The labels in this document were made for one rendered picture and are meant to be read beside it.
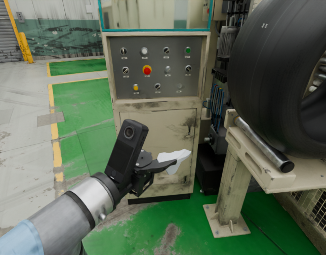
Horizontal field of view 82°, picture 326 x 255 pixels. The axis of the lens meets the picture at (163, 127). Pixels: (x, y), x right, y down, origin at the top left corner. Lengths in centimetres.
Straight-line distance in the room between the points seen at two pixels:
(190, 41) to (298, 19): 66
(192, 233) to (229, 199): 38
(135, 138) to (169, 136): 92
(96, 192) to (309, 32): 54
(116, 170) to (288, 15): 51
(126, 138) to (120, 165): 5
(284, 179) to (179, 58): 77
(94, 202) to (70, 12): 911
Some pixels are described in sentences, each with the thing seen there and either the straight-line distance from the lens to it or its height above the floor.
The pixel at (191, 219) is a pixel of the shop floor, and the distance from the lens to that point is 161.
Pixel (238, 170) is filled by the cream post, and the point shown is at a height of 55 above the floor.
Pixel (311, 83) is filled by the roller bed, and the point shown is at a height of 102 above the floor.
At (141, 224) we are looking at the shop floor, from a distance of 158.
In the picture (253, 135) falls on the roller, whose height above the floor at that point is 91.
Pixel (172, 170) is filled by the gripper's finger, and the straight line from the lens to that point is 44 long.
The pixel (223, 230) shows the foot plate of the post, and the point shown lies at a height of 1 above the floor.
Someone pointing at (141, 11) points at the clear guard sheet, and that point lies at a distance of 108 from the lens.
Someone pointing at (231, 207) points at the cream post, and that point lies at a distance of 146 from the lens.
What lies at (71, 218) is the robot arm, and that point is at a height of 107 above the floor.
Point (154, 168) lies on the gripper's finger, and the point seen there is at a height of 106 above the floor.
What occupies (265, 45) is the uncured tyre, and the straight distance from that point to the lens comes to 58.
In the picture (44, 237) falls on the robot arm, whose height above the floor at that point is 107.
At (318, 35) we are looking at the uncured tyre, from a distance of 57.
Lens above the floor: 131
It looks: 29 degrees down
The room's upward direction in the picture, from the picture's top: straight up
